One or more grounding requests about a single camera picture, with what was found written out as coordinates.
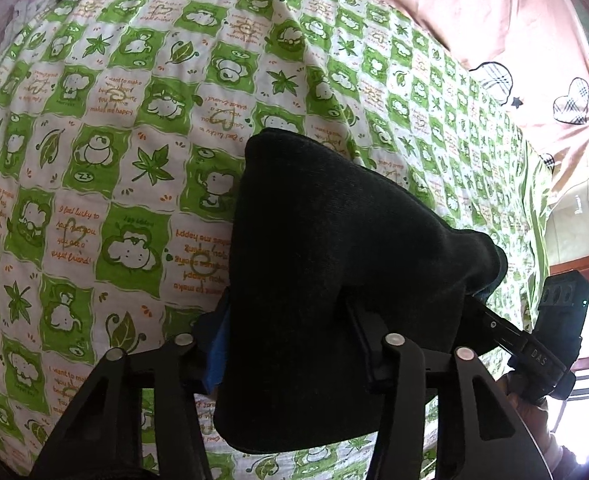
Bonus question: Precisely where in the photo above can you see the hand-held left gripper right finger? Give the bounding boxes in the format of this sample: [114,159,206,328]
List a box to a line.
[347,302,543,480]

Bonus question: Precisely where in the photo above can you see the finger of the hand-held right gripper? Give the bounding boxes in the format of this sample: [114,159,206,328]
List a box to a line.
[462,282,533,358]

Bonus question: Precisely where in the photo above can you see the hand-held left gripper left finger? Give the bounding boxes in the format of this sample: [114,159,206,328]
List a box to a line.
[28,305,232,480]

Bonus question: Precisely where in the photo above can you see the black pants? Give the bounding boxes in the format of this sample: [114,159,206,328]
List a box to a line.
[213,129,509,456]

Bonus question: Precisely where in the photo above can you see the person's right hand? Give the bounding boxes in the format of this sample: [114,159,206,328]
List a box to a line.
[502,372,565,461]

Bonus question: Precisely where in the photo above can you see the plain green cloth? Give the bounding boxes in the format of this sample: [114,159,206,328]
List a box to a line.
[519,135,558,301]

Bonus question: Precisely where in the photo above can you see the green cartoon print bed sheet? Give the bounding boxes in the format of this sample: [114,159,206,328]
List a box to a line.
[0,0,555,480]

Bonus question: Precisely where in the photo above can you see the pink pillow with hearts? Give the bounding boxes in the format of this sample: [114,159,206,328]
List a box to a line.
[319,0,589,201]

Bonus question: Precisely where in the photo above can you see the pale floral cloth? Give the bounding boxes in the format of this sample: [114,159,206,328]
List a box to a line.
[0,0,82,61]

